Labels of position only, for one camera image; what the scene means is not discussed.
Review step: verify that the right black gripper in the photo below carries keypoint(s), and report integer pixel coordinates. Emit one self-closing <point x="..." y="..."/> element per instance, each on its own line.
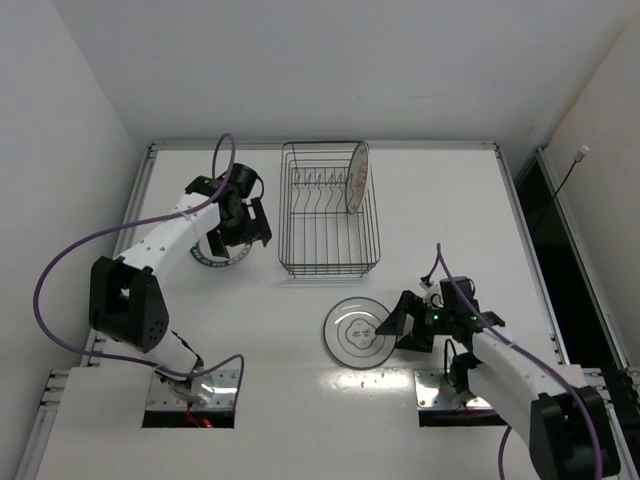
<point x="417" y="320"/>

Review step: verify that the metal base plate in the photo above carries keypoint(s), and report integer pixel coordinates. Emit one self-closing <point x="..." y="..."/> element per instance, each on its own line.
<point x="434" y="393"/>
<point x="212" y="392"/>

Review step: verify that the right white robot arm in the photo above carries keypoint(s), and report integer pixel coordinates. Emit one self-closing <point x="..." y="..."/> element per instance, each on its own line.
<point x="565" y="427"/>

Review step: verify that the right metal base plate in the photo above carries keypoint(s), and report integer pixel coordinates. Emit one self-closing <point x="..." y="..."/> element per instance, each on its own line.
<point x="434" y="393"/>

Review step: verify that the grey rimmed white plate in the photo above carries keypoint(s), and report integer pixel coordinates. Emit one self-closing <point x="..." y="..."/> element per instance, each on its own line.
<point x="349" y="334"/>

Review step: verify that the blue rimmed plate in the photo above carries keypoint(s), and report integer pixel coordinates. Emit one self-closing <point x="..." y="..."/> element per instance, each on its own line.
<point x="201" y="253"/>

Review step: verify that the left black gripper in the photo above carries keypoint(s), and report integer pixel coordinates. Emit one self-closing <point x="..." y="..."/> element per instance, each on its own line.
<point x="240" y="232"/>

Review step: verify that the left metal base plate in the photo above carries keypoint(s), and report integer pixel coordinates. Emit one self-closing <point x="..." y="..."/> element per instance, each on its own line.
<point x="212" y="392"/>

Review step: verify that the black wire dish rack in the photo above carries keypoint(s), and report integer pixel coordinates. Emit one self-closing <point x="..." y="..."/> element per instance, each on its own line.
<point x="317" y="237"/>

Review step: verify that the orange sunburst pattern plate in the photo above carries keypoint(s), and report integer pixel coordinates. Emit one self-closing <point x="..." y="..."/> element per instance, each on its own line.
<point x="357" y="177"/>

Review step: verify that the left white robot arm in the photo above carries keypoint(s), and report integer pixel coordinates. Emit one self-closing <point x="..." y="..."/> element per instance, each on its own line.
<point x="126" y="302"/>

